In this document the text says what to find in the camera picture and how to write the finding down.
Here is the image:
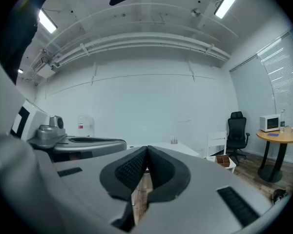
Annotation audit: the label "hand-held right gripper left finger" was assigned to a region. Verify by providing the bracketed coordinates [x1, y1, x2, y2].
[53, 145, 148, 234]

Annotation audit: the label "white slatted chair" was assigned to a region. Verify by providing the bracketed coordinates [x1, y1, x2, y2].
[206, 130, 228, 158]

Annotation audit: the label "long ceiling light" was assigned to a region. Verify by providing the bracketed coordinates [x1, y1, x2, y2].
[213, 0, 247, 20]
[38, 8, 58, 34]

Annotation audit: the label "clear water jug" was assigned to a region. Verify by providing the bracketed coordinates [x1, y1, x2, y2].
[77, 115, 96, 137]

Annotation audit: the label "low white side table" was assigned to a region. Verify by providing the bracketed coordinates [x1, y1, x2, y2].
[205, 155, 237, 174]

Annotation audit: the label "white desk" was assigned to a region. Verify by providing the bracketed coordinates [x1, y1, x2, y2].
[126, 141, 201, 158]

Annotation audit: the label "brown desk organizer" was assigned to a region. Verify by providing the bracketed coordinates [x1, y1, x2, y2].
[215, 154, 232, 167]

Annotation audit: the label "person's dark clothing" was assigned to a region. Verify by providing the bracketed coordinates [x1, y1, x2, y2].
[0, 0, 52, 85]

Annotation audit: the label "round wooden table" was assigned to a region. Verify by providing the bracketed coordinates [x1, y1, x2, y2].
[255, 127, 293, 183]

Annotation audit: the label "white ceiling air conditioner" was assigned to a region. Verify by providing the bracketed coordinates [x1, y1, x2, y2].
[33, 57, 56, 79]

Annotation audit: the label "black office chair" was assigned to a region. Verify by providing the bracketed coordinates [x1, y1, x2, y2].
[225, 111, 251, 167]

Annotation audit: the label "white microwave oven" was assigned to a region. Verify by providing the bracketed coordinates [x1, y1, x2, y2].
[259, 114, 282, 133]

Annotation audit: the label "white ceiling pipes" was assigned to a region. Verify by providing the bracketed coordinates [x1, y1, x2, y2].
[48, 32, 232, 69]

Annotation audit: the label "clear plastic bottle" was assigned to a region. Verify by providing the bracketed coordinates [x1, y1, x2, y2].
[279, 109, 286, 134]

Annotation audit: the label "black bag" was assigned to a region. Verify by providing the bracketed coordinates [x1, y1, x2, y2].
[272, 188, 289, 205]

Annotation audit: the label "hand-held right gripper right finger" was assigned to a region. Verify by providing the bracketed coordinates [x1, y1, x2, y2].
[136, 145, 276, 234]

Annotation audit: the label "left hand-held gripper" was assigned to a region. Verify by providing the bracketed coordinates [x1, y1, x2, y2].
[9, 98, 127, 162]

